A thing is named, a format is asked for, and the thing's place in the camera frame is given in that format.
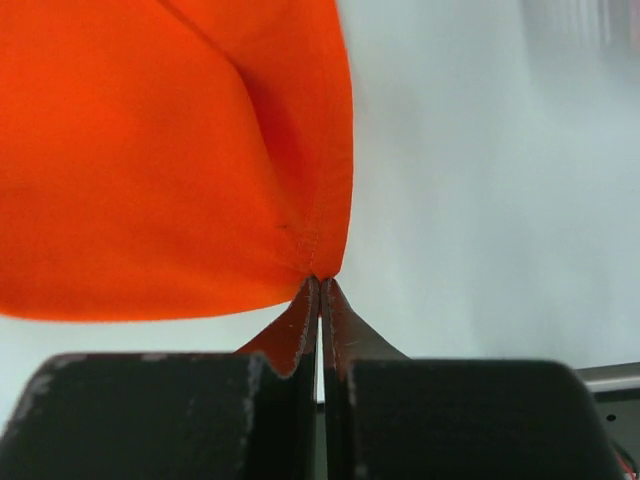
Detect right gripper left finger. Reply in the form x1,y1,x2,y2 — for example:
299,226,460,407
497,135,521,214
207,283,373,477
1,277,320,479

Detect aluminium frame rail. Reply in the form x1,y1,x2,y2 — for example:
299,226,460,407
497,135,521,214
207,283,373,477
578,362,639,479

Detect orange t-shirt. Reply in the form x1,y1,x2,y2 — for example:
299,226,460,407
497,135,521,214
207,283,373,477
1,1,354,322

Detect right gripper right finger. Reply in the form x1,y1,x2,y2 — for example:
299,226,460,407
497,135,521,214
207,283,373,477
320,280,623,480

